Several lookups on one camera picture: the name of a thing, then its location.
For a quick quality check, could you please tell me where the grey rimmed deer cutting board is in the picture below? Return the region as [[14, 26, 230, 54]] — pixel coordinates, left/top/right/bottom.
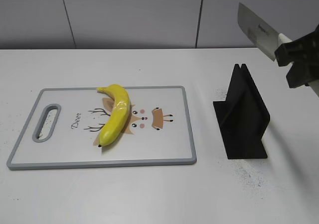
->
[[6, 85, 196, 170]]

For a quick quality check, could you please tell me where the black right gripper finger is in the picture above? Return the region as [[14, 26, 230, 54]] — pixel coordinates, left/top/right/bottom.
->
[[286, 59, 319, 88]]

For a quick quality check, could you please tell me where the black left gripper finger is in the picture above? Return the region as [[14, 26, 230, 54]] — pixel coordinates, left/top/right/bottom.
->
[[275, 26, 319, 67]]

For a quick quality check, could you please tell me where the black knife stand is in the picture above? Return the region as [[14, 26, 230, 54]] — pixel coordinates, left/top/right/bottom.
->
[[213, 64, 270, 159]]

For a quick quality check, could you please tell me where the white handled kitchen knife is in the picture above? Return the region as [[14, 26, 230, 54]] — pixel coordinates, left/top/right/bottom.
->
[[237, 2, 319, 95]]

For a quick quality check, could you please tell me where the yellow plastic banana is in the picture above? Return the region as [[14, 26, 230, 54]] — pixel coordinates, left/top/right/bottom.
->
[[97, 84, 131, 147]]

